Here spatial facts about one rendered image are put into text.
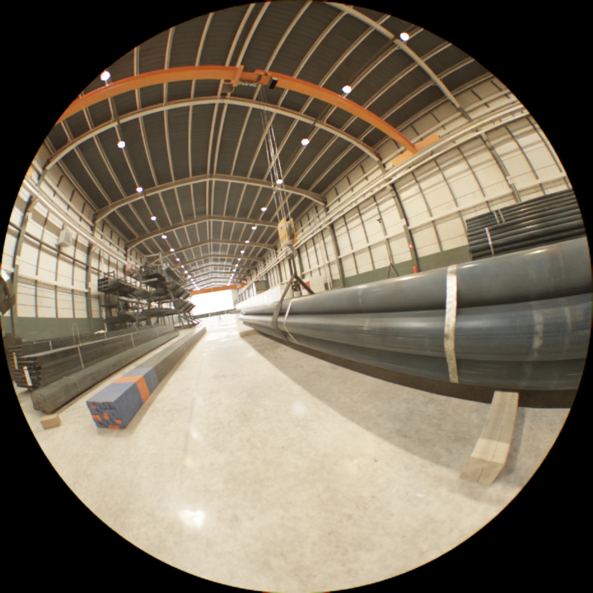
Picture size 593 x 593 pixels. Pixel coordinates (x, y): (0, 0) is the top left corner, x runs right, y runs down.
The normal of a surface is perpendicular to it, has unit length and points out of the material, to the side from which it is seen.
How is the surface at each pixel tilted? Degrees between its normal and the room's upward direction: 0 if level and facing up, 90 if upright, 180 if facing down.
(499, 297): 116
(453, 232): 90
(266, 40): 170
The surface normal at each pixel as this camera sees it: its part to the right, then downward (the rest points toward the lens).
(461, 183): -0.89, 0.15
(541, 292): -0.72, 0.57
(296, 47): 0.02, 1.00
